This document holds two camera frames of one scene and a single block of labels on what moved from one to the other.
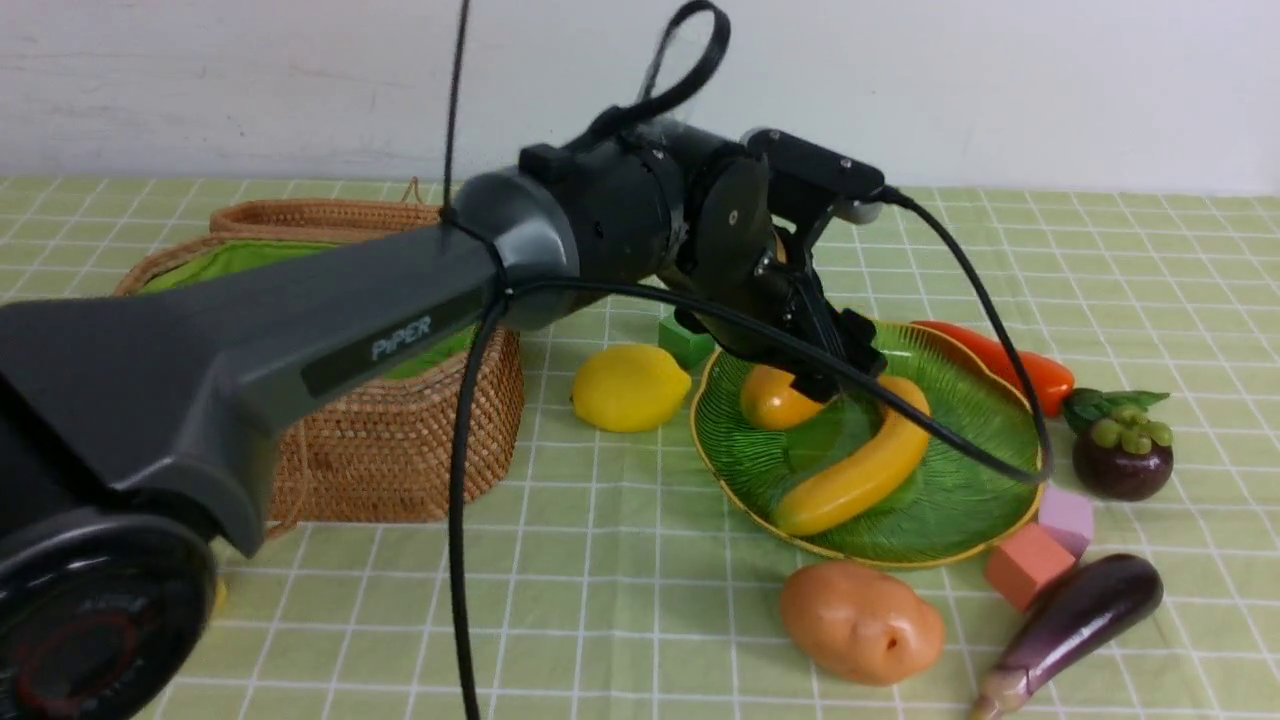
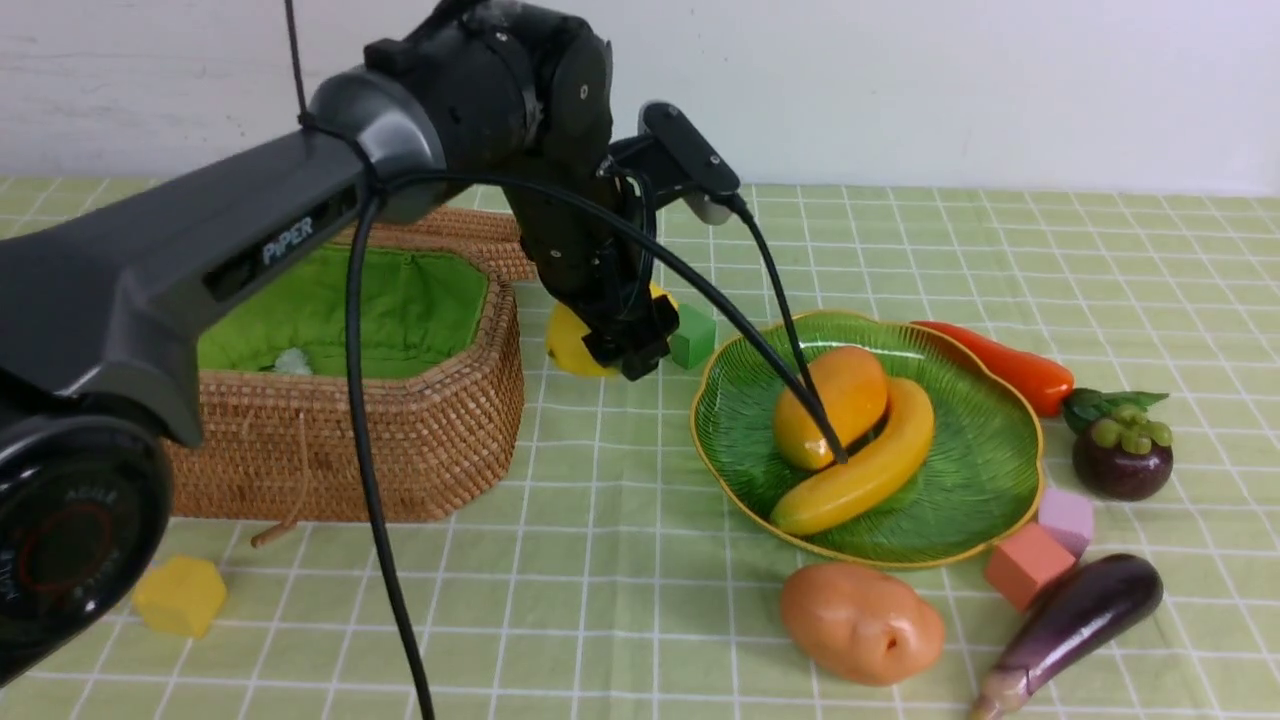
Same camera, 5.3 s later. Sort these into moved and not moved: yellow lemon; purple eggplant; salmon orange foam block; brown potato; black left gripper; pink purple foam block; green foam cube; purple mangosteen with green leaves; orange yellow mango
Moved: orange yellow mango; black left gripper; yellow lemon
Not moved: purple eggplant; pink purple foam block; purple mangosteen with green leaves; brown potato; green foam cube; salmon orange foam block
